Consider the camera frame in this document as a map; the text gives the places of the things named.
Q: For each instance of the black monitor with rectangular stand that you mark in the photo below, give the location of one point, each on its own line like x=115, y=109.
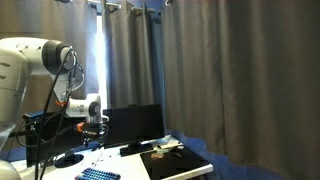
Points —
x=135, y=124

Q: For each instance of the black monitor with round stand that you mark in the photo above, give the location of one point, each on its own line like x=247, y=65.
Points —
x=46, y=136

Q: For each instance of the black desk mat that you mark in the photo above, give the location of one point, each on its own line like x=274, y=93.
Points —
x=175, y=162

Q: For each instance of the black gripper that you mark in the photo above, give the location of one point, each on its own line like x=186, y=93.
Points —
x=95, y=129

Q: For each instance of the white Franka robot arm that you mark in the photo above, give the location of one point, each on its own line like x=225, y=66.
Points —
x=13, y=66

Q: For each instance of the black computer mouse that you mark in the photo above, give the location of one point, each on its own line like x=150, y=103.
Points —
x=175, y=154

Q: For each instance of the narrow grey curtain panel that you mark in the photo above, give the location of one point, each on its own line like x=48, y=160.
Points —
x=130, y=56

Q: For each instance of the metal curtain rod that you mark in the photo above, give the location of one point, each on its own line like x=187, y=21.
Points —
x=113, y=4

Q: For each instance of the small colourful object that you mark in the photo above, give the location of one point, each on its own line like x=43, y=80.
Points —
x=156, y=155

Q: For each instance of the wide grey curtain panel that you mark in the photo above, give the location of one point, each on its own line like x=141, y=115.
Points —
x=240, y=80

